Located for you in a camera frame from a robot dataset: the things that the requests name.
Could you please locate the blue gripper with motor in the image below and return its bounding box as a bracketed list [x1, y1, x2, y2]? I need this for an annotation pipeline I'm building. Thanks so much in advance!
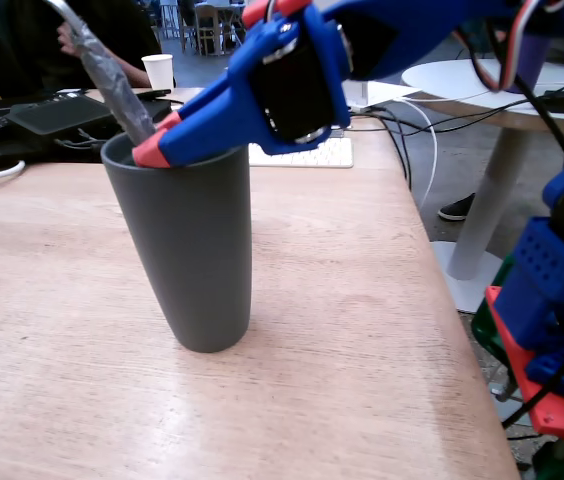
[131, 5, 354, 169]

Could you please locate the metal fork with taped handle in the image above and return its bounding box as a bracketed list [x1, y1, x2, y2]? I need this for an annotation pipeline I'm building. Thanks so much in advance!
[44, 0, 159, 147]

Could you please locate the bystander forearm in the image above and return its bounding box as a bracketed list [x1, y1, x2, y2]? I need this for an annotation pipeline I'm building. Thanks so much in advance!
[89, 39, 151, 87]

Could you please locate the bystander hand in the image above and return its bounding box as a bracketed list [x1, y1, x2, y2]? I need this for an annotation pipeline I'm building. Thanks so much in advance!
[56, 22, 84, 55]

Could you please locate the black power brick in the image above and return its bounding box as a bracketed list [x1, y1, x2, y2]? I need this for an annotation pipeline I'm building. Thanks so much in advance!
[142, 98, 173, 122]

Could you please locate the white paper cup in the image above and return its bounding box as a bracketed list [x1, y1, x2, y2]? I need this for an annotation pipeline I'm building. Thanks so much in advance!
[141, 53, 176, 92]

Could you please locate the wooden chair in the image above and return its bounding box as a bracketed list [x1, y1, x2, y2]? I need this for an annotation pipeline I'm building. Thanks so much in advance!
[194, 3, 226, 56]

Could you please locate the white keyboard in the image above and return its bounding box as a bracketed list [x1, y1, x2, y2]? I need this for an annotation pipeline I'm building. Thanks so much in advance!
[247, 137, 355, 169]

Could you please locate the tall gray plastic cup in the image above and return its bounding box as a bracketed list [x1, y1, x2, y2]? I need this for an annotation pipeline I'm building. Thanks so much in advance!
[100, 130, 253, 354]

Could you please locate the black flat pad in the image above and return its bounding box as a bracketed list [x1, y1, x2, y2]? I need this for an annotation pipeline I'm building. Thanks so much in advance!
[9, 94, 116, 137]

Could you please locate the person in dark shirt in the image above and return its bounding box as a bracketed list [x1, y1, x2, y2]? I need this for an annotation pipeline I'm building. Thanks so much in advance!
[6, 0, 163, 94]

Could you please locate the black shoe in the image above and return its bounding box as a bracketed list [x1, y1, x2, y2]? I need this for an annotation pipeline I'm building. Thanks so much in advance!
[437, 192, 477, 222]

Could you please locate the round white table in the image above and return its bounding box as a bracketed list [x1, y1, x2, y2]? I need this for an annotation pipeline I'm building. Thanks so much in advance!
[400, 58, 564, 314]

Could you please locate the purple bottle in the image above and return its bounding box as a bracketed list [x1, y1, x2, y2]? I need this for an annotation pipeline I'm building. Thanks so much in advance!
[506, 32, 553, 95]

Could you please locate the red wrist camera mount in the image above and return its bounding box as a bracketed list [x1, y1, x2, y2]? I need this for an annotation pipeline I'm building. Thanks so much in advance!
[240, 0, 313, 30]

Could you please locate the red robot base plate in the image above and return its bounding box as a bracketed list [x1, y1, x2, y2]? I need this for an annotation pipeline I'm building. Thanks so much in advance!
[484, 285, 564, 447]

